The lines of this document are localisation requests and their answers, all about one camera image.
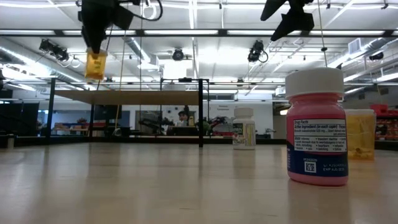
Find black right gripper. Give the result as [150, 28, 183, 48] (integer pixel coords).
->
[260, 0, 315, 42]

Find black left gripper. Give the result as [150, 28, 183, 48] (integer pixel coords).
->
[77, 0, 121, 55]

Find orange pill bottle white cap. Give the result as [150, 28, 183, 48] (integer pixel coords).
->
[344, 108, 377, 161]
[84, 47, 109, 82]

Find pink bottle white cap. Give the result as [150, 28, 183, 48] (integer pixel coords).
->
[285, 67, 349, 187]

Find white bottle yellow label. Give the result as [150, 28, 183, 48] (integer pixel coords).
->
[232, 107, 257, 151]

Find black monitor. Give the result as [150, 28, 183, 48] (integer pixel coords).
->
[93, 104, 123, 121]

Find black cabinet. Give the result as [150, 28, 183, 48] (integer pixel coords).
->
[0, 100, 40, 138]

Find person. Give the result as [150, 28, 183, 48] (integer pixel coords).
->
[173, 110, 191, 136]

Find red storage bins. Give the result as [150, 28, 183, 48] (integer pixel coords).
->
[369, 103, 398, 141]

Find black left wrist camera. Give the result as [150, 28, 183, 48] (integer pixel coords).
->
[111, 4, 136, 31]

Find black overhead rig camera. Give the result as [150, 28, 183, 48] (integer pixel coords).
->
[171, 47, 185, 62]
[39, 39, 70, 62]
[247, 39, 269, 63]

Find black overhead rig frame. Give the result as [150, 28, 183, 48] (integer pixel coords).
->
[0, 28, 398, 39]

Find white looped cable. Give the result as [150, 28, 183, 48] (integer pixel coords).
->
[142, 0, 158, 21]

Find wooden shelf black metal frame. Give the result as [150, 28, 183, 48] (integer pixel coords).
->
[45, 77, 210, 149]

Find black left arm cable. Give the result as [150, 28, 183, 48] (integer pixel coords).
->
[132, 0, 164, 22]

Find black aluminium table frame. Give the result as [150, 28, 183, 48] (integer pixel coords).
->
[0, 135, 398, 152]

